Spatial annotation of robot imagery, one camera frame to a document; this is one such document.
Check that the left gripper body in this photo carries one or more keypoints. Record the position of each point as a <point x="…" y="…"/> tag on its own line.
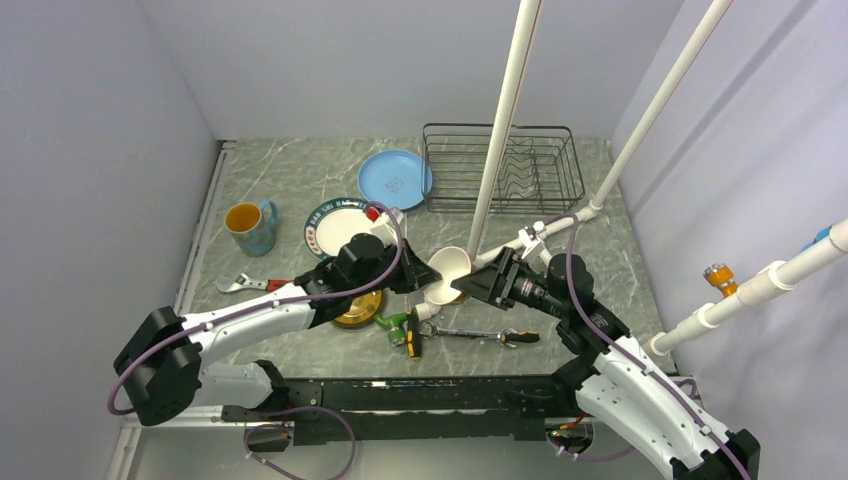
<point x="386" y="262"/>

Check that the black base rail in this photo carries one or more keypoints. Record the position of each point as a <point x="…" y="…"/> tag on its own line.
<point x="319" y="411"/>

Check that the green rimmed white plate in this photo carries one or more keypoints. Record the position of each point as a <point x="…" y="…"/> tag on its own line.
<point x="333" y="224"/>

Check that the green pipe fitting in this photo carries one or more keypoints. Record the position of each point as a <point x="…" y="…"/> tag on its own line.
<point x="394" y="325"/>

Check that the steel ratchet wrench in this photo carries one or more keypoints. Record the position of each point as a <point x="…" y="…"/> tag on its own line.
<point x="507" y="337"/>

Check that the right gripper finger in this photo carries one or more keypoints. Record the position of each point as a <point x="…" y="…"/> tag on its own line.
<point x="485" y="285"/>
<point x="487" y="262"/>

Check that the white pvc elbow fitting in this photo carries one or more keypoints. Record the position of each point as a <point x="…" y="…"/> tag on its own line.
<point x="426" y="310"/>

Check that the orange valve knob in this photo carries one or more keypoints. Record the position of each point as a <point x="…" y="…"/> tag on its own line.
<point x="721" y="277"/>

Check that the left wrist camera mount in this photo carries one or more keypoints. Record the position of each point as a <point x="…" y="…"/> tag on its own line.
<point x="381" y="226"/>

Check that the red handled adjustable wrench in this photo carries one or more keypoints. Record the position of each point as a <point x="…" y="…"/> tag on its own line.
<point x="241" y="282"/>

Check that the blue butterfly mug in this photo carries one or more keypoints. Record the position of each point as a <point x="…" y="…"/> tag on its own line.
<point x="253" y="226"/>

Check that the black wire dish rack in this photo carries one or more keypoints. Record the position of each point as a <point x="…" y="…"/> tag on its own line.
<point x="539" y="173"/>

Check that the blue plate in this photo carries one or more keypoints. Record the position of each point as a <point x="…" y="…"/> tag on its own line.
<point x="396" y="178"/>

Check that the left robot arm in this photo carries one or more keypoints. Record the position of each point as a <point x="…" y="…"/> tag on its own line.
<point x="173" y="362"/>

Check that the yellow brown patterned plate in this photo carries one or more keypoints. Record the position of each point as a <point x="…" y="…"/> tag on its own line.
<point x="362" y="311"/>

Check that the black yellow screwdriver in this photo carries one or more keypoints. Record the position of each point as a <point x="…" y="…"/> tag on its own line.
<point x="413" y="337"/>

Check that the white pvc pipe frame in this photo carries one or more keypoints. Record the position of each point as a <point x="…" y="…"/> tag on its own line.
<point x="771" y="282"/>

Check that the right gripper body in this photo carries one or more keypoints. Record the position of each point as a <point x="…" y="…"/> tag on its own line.
<point x="529" y="288"/>

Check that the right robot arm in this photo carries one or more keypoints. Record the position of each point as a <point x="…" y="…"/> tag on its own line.
<point x="611" y="378"/>

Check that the white ceramic bowl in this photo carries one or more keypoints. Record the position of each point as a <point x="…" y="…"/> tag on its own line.
<point x="451" y="263"/>

